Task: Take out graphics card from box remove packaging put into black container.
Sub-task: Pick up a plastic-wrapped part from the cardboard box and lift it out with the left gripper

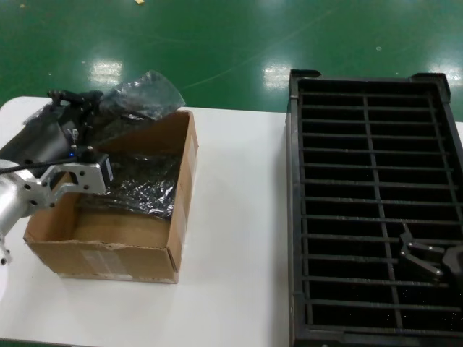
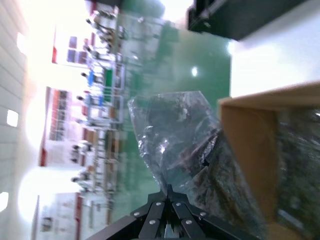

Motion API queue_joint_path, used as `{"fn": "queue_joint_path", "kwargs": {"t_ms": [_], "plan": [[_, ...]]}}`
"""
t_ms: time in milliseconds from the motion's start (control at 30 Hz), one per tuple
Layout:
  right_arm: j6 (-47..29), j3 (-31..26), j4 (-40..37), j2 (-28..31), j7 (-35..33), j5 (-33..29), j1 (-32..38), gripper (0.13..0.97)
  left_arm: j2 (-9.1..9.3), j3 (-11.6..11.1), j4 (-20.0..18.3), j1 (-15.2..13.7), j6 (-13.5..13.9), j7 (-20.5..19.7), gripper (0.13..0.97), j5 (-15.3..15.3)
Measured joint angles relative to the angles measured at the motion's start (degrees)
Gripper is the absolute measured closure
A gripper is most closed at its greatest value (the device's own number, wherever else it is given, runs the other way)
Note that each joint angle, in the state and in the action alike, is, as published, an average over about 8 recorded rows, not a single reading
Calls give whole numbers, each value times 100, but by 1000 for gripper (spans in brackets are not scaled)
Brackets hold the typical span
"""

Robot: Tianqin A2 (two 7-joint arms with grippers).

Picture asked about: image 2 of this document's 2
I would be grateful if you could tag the white shelf rack green panel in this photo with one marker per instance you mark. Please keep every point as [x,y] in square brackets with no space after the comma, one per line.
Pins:
[108,77]

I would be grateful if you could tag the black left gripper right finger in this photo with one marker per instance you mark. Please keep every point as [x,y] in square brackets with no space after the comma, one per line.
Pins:
[197,222]

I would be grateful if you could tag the wall poster with photo row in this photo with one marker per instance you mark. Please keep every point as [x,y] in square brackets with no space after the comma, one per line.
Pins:
[60,125]

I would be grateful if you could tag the wall poster with dark photos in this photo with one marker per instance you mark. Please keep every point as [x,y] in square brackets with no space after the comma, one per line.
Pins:
[72,47]

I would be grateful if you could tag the bagged graphics card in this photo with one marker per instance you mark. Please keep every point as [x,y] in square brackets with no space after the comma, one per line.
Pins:
[300,162]

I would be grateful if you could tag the brown cardboard box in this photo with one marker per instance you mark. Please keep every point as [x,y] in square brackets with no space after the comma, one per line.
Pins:
[245,140]

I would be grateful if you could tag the white shelf rack blue tray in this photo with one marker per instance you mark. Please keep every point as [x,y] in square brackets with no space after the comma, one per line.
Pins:
[97,105]

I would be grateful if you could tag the grey transparent antistatic bag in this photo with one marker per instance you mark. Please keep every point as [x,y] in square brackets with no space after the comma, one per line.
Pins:
[155,120]

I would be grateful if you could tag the black slotted plastic container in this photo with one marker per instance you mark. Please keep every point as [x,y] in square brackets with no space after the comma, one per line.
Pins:
[237,20]

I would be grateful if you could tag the wall poster with grey diagrams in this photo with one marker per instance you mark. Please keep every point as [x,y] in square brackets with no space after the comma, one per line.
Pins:
[57,217]

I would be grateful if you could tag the graphics card with metal bracket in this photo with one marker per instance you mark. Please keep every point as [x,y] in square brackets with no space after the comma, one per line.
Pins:
[215,162]

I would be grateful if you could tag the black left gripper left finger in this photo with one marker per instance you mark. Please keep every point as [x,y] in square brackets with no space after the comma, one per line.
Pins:
[140,220]

